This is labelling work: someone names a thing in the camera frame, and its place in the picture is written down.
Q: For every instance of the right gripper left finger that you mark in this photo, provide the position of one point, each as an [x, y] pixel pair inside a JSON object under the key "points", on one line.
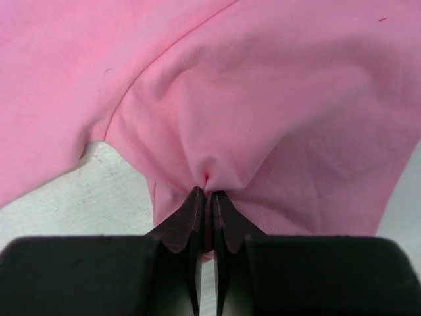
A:
{"points": [[176, 287]]}

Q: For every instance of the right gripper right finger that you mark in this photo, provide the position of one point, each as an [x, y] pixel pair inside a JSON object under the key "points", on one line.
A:
{"points": [[234, 295]]}

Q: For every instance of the pink t-shirt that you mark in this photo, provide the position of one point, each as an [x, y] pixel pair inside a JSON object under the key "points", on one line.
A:
{"points": [[305, 112]]}

